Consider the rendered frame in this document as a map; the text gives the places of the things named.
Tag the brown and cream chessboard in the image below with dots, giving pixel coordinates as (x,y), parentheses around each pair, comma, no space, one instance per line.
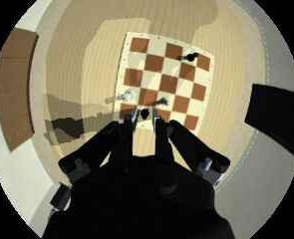
(156,67)

